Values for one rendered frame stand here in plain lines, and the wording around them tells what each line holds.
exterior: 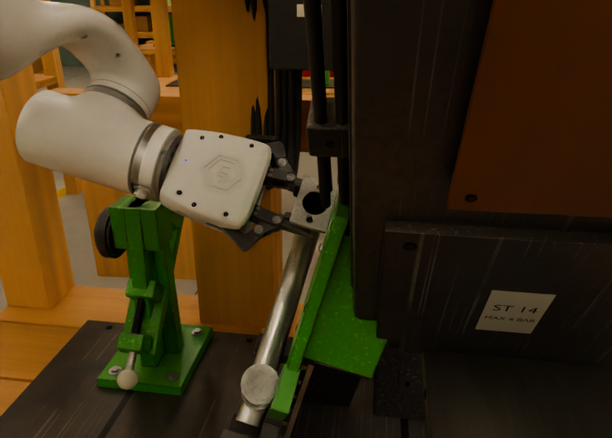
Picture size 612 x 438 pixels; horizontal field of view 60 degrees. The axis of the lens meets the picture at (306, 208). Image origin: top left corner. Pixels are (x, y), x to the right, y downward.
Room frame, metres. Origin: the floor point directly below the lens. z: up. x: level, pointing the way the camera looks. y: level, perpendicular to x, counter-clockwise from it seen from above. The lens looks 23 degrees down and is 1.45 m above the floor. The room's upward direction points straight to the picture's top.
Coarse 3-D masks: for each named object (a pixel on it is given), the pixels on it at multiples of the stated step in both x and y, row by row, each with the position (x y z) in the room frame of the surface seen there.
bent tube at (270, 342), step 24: (312, 192) 0.53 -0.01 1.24; (336, 192) 0.53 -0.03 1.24; (312, 216) 0.51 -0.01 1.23; (312, 240) 0.57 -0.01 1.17; (288, 264) 0.58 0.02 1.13; (288, 288) 0.57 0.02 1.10; (288, 312) 0.55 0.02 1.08; (264, 336) 0.53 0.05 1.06; (288, 336) 0.54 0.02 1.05; (264, 360) 0.50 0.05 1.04; (240, 408) 0.47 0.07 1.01
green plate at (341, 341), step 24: (336, 216) 0.40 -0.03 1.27; (336, 240) 0.40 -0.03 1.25; (336, 264) 0.41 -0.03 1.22; (312, 288) 0.40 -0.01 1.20; (336, 288) 0.41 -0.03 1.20; (312, 312) 0.40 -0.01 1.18; (336, 312) 0.41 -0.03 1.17; (312, 336) 0.42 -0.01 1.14; (336, 336) 0.41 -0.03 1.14; (360, 336) 0.41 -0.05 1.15; (288, 360) 0.43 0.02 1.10; (336, 360) 0.41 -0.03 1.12; (360, 360) 0.41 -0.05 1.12
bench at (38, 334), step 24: (72, 288) 0.93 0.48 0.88; (96, 288) 0.93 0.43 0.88; (0, 312) 0.84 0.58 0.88; (24, 312) 0.84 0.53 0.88; (48, 312) 0.84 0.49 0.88; (72, 312) 0.84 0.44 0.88; (96, 312) 0.84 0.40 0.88; (120, 312) 0.84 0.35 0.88; (192, 312) 0.84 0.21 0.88; (0, 336) 0.77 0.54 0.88; (24, 336) 0.77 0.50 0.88; (48, 336) 0.77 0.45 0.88; (72, 336) 0.77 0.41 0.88; (0, 360) 0.71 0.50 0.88; (24, 360) 0.71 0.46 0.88; (48, 360) 0.71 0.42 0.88; (0, 384) 0.65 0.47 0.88; (24, 384) 0.65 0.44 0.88; (0, 408) 0.60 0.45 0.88
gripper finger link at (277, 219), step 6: (258, 210) 0.52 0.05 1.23; (264, 210) 0.52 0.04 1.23; (270, 210) 0.52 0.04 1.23; (252, 216) 0.52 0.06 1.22; (258, 216) 0.51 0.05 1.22; (264, 216) 0.51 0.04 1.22; (270, 216) 0.51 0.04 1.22; (276, 216) 0.52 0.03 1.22; (258, 222) 0.53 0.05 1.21; (270, 222) 0.51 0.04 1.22; (276, 222) 0.51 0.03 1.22
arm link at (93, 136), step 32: (64, 96) 0.58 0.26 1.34; (96, 96) 0.57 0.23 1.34; (32, 128) 0.54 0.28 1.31; (64, 128) 0.54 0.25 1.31; (96, 128) 0.54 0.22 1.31; (128, 128) 0.54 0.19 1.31; (32, 160) 0.55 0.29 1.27; (64, 160) 0.53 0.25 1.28; (96, 160) 0.52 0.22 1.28; (128, 160) 0.52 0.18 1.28; (128, 192) 0.54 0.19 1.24
